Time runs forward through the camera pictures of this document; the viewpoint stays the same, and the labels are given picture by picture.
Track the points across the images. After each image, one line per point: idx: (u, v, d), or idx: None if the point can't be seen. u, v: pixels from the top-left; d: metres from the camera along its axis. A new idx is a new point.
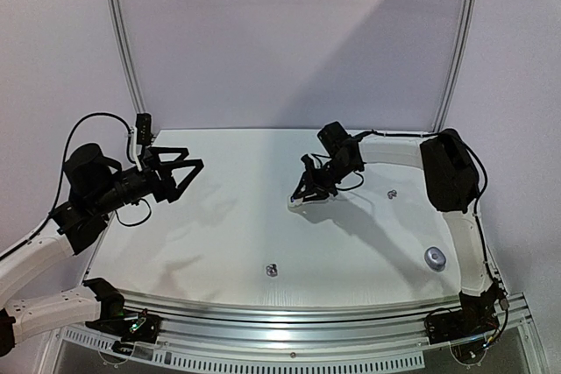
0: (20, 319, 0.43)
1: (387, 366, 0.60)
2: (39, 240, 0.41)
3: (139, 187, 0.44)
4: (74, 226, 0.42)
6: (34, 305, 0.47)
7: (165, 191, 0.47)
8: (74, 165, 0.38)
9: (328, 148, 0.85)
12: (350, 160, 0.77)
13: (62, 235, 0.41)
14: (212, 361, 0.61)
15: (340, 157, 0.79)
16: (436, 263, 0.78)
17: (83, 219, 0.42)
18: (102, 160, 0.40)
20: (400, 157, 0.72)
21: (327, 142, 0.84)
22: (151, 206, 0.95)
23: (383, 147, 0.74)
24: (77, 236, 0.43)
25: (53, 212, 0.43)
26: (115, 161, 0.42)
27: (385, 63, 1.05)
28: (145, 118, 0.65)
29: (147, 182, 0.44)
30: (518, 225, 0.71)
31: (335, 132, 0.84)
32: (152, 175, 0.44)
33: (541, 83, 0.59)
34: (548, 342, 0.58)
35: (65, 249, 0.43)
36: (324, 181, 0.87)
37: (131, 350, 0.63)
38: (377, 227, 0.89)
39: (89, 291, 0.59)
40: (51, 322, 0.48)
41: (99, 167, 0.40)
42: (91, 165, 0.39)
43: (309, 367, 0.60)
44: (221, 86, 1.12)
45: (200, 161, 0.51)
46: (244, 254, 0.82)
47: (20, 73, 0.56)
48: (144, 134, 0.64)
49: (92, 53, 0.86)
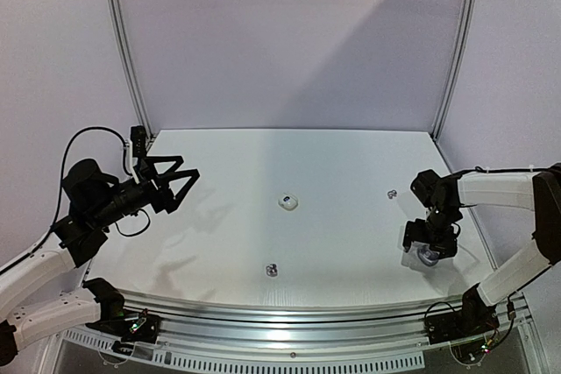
0: (21, 328, 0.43)
1: (387, 366, 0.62)
2: (42, 252, 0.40)
3: (138, 199, 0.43)
4: (75, 242, 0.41)
6: (33, 312, 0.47)
7: (162, 203, 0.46)
8: (74, 185, 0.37)
9: (423, 199, 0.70)
12: (438, 204, 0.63)
13: (63, 249, 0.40)
14: (212, 361, 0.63)
15: (436, 201, 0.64)
16: (431, 260, 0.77)
17: (85, 232, 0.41)
18: (99, 176, 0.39)
20: (494, 197, 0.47)
21: (422, 193, 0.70)
22: (147, 213, 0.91)
23: (478, 185, 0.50)
24: (79, 251, 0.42)
25: (53, 226, 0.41)
26: (110, 175, 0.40)
27: (385, 62, 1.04)
28: (141, 130, 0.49)
29: (146, 194, 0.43)
30: (519, 229, 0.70)
31: (426, 182, 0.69)
32: (150, 186, 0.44)
33: (543, 82, 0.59)
34: (549, 343, 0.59)
35: (67, 262, 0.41)
36: (437, 238, 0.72)
37: (131, 350, 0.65)
38: (379, 228, 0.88)
39: (88, 292, 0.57)
40: (51, 328, 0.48)
41: (97, 182, 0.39)
42: (88, 181, 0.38)
43: (309, 367, 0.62)
44: (221, 87, 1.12)
45: (196, 171, 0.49)
46: (244, 253, 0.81)
47: (20, 73, 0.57)
48: (140, 148, 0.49)
49: (92, 55, 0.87)
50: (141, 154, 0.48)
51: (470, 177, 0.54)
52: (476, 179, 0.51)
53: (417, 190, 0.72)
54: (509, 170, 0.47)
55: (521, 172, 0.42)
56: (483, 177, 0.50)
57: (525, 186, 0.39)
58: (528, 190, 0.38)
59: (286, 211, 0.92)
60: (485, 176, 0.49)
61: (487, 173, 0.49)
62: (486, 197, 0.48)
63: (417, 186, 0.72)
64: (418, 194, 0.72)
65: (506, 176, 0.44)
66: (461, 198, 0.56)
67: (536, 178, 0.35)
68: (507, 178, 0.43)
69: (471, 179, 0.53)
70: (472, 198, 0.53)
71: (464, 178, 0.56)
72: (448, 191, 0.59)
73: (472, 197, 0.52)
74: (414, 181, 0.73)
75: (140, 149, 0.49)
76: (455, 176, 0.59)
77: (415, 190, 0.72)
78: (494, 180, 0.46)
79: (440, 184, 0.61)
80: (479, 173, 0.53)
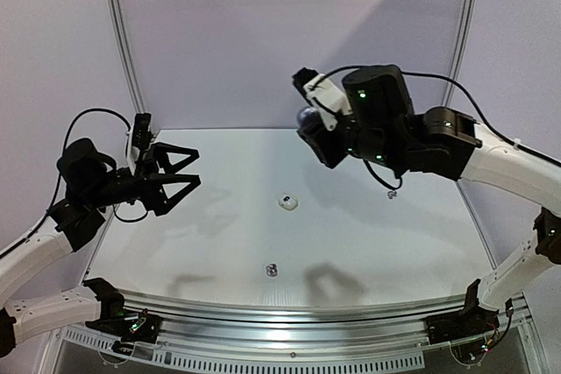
0: (21, 320, 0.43)
1: (388, 366, 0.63)
2: (38, 237, 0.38)
3: (131, 193, 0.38)
4: (72, 223, 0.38)
6: (34, 305, 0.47)
7: (157, 200, 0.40)
8: (68, 162, 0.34)
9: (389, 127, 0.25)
12: (394, 159, 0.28)
13: (60, 232, 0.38)
14: (213, 361, 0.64)
15: (383, 151, 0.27)
16: None
17: (81, 215, 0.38)
18: (95, 156, 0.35)
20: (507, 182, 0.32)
21: (378, 103, 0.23)
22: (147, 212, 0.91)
23: (500, 165, 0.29)
24: (76, 235, 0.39)
25: (50, 208, 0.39)
26: (109, 157, 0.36)
27: (386, 61, 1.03)
28: (145, 119, 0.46)
29: (139, 190, 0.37)
30: (524, 226, 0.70)
31: (405, 101, 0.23)
32: (144, 182, 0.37)
33: (544, 81, 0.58)
34: (549, 342, 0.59)
35: (63, 246, 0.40)
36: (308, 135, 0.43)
37: (131, 350, 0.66)
38: (380, 228, 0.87)
39: (88, 291, 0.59)
40: (51, 322, 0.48)
41: (93, 164, 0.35)
42: (84, 162, 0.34)
43: (309, 367, 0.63)
44: (221, 87, 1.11)
45: (195, 176, 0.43)
46: (244, 255, 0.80)
47: (19, 70, 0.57)
48: (141, 138, 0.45)
49: (91, 54, 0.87)
50: (144, 147, 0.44)
51: (494, 145, 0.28)
52: (506, 156, 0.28)
53: (380, 104, 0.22)
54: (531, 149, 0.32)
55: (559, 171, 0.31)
56: (514, 160, 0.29)
57: None
58: None
59: (286, 211, 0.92)
60: (516, 159, 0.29)
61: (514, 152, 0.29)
62: (498, 182, 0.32)
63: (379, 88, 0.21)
64: (367, 119, 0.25)
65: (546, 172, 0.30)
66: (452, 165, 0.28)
67: None
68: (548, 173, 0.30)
69: (496, 154, 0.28)
70: (472, 173, 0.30)
71: (486, 144, 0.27)
72: (441, 163, 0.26)
73: (470, 172, 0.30)
74: (371, 87, 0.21)
75: (140, 141, 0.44)
76: (472, 139, 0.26)
77: (365, 107, 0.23)
78: (532, 172, 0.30)
79: (425, 138, 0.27)
80: (507, 146, 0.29)
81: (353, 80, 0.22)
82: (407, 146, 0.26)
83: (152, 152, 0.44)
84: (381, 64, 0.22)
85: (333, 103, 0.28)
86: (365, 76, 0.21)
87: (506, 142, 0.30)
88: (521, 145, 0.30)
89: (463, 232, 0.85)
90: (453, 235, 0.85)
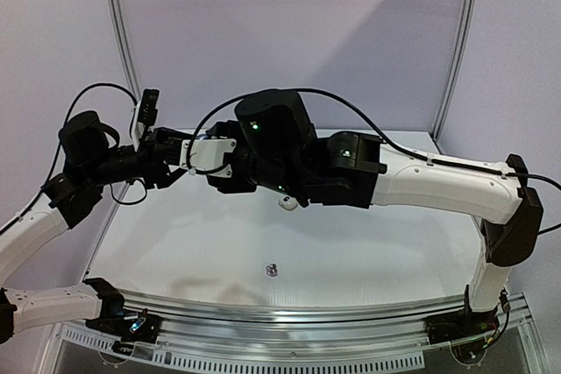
0: (21, 308, 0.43)
1: (387, 366, 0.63)
2: (31, 215, 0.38)
3: (132, 168, 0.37)
4: (67, 197, 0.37)
6: (34, 296, 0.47)
7: (159, 172, 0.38)
8: (69, 130, 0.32)
9: (287, 157, 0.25)
12: (298, 190, 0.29)
13: (53, 209, 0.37)
14: (213, 361, 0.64)
15: (286, 179, 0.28)
16: None
17: (77, 189, 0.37)
18: (99, 126, 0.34)
20: (430, 199, 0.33)
21: (273, 135, 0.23)
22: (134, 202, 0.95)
23: (413, 186, 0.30)
24: (72, 211, 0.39)
25: (46, 186, 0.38)
26: (112, 129, 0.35)
27: (385, 61, 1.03)
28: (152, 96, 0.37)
29: (138, 164, 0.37)
30: None
31: (301, 130, 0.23)
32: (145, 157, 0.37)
33: (542, 80, 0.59)
34: (549, 342, 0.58)
35: (60, 223, 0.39)
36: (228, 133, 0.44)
37: (131, 350, 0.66)
38: (381, 230, 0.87)
39: (89, 288, 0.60)
40: (50, 315, 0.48)
41: (95, 134, 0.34)
42: (88, 131, 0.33)
43: (309, 367, 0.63)
44: (220, 86, 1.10)
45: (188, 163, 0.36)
46: (244, 255, 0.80)
47: (20, 70, 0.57)
48: (147, 115, 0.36)
49: (91, 53, 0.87)
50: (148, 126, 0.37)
51: (403, 167, 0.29)
52: (418, 175, 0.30)
53: (276, 133, 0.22)
54: (452, 158, 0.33)
55: (487, 178, 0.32)
56: (430, 178, 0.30)
57: (503, 202, 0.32)
58: (506, 207, 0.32)
59: (286, 212, 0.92)
60: (429, 178, 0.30)
61: (425, 172, 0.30)
62: (420, 200, 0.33)
63: (270, 119, 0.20)
64: (266, 149, 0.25)
65: (473, 183, 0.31)
66: (353, 198, 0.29)
67: (540, 206, 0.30)
68: (469, 184, 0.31)
69: (405, 179, 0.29)
70: (391, 199, 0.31)
71: (392, 168, 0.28)
72: (344, 195, 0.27)
73: (384, 199, 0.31)
74: (266, 120, 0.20)
75: (146, 118, 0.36)
76: (376, 166, 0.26)
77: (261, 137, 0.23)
78: (453, 187, 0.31)
79: (330, 172, 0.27)
80: (419, 164, 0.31)
81: (247, 110, 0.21)
82: (305, 178, 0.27)
83: (154, 136, 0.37)
84: (279, 92, 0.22)
85: (217, 156, 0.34)
86: (260, 108, 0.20)
87: (417, 159, 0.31)
88: (436, 160, 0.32)
89: (464, 234, 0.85)
90: (452, 235, 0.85)
